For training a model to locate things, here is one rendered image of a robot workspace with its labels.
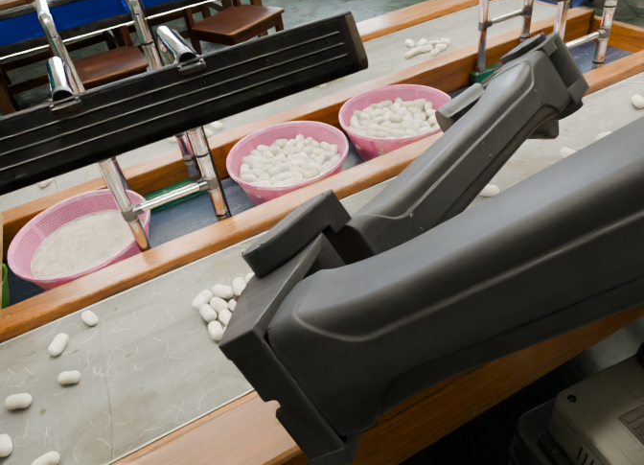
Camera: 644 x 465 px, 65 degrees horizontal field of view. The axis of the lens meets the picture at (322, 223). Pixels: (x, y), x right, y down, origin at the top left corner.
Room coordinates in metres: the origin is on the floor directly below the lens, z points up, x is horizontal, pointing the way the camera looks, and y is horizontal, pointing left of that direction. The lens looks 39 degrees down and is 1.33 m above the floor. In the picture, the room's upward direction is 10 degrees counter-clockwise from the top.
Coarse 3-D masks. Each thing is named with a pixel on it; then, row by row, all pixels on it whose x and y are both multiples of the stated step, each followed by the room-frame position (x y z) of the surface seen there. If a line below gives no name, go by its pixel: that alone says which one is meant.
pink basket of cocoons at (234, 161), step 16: (272, 128) 1.08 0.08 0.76; (288, 128) 1.08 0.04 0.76; (320, 128) 1.05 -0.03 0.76; (336, 128) 1.01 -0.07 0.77; (240, 144) 1.03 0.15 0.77; (256, 144) 1.05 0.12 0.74; (336, 144) 0.99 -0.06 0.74; (240, 160) 1.00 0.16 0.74; (320, 176) 0.83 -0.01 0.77; (256, 192) 0.86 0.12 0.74; (272, 192) 0.83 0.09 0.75; (288, 192) 0.83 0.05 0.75
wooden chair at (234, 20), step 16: (240, 0) 3.33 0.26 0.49; (192, 16) 3.06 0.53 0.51; (224, 16) 3.14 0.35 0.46; (240, 16) 3.10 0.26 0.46; (256, 16) 3.04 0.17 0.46; (272, 16) 3.01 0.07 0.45; (192, 32) 3.04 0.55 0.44; (208, 32) 2.91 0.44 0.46; (224, 32) 2.85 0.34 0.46; (240, 32) 2.82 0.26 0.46; (256, 32) 2.93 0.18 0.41
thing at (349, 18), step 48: (240, 48) 0.64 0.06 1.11; (288, 48) 0.65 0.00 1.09; (336, 48) 0.67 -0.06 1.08; (96, 96) 0.57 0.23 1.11; (144, 96) 0.58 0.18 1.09; (192, 96) 0.59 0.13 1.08; (240, 96) 0.61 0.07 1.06; (0, 144) 0.53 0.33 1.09; (48, 144) 0.54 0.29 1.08; (96, 144) 0.54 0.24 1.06; (144, 144) 0.56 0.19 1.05; (0, 192) 0.50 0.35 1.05
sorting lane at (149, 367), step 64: (576, 128) 0.89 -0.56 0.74; (64, 320) 0.59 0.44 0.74; (128, 320) 0.57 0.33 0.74; (192, 320) 0.54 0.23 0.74; (0, 384) 0.48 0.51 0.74; (64, 384) 0.46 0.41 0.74; (128, 384) 0.44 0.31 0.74; (192, 384) 0.42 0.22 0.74; (64, 448) 0.36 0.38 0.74; (128, 448) 0.35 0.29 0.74
